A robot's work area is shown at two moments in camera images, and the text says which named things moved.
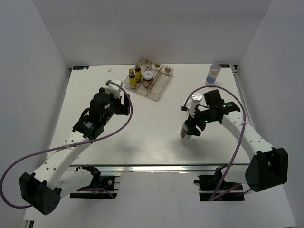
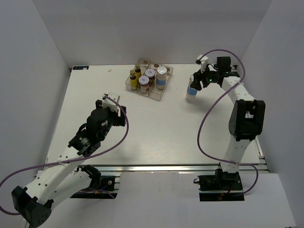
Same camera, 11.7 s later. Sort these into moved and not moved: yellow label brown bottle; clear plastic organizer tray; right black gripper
Moved: right black gripper
Not moved: clear plastic organizer tray; yellow label brown bottle
